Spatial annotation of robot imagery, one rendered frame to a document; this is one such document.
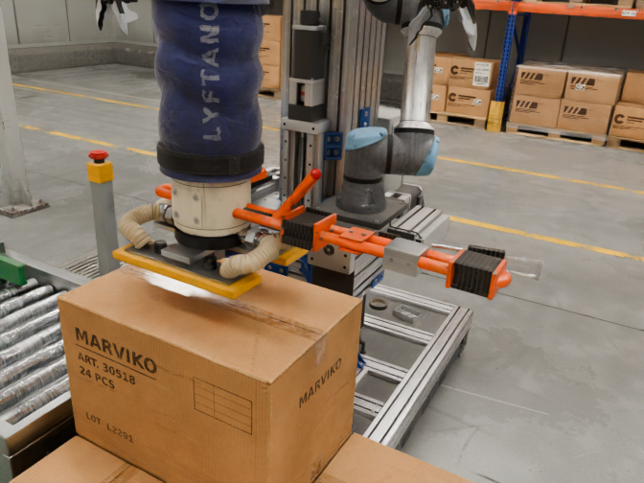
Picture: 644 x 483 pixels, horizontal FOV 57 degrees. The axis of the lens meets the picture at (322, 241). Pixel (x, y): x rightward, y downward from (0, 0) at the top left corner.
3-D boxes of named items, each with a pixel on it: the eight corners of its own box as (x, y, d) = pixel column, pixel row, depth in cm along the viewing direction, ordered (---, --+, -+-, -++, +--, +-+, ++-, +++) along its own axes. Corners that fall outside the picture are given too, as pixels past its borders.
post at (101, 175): (109, 385, 259) (85, 162, 220) (122, 378, 265) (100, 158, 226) (121, 391, 256) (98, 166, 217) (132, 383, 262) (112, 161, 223)
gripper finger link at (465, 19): (467, 52, 127) (447, 12, 126) (473, 51, 132) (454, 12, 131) (479, 44, 125) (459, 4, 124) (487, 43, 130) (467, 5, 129)
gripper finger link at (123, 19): (146, 29, 169) (133, -1, 169) (126, 29, 165) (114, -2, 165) (141, 34, 171) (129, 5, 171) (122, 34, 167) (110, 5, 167)
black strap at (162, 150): (133, 162, 125) (132, 144, 123) (206, 142, 143) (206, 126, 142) (219, 183, 115) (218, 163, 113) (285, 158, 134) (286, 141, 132)
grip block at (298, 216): (277, 243, 121) (278, 217, 118) (303, 229, 129) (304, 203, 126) (313, 254, 117) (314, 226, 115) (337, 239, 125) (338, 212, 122)
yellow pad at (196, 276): (111, 258, 133) (109, 238, 132) (145, 244, 142) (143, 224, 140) (233, 301, 118) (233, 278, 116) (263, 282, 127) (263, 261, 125)
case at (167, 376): (75, 433, 154) (56, 296, 139) (181, 359, 187) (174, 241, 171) (267, 537, 128) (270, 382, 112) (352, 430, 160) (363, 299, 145)
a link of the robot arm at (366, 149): (342, 167, 181) (345, 122, 176) (387, 170, 181) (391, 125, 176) (342, 178, 170) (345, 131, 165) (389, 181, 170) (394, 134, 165)
